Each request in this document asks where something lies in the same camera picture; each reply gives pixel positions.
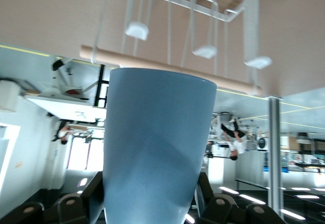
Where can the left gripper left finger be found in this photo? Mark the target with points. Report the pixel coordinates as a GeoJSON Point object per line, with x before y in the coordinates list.
{"type": "Point", "coordinates": [92, 198]}

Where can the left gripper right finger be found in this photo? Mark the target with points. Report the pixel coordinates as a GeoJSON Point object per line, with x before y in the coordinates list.
{"type": "Point", "coordinates": [204, 191]}

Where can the blue plastic cup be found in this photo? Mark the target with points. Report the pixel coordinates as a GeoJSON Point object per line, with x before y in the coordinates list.
{"type": "Point", "coordinates": [157, 145]}

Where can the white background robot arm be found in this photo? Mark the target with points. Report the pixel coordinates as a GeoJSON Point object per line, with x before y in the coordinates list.
{"type": "Point", "coordinates": [57, 81]}

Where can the person in white shirt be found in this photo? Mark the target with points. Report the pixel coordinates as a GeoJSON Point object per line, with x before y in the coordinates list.
{"type": "Point", "coordinates": [238, 145]}

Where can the person in dark clothes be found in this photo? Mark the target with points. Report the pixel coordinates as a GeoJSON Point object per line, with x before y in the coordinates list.
{"type": "Point", "coordinates": [62, 133]}

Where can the white background table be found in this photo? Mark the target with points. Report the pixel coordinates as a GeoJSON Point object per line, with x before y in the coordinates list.
{"type": "Point", "coordinates": [63, 106]}

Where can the wooden dowel rod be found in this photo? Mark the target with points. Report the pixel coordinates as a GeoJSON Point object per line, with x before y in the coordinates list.
{"type": "Point", "coordinates": [106, 55]}

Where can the brown table cover sheet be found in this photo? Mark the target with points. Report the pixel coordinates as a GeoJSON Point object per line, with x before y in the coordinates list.
{"type": "Point", "coordinates": [38, 10]}

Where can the aluminium post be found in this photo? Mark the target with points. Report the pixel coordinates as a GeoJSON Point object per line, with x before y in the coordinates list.
{"type": "Point", "coordinates": [274, 145]}

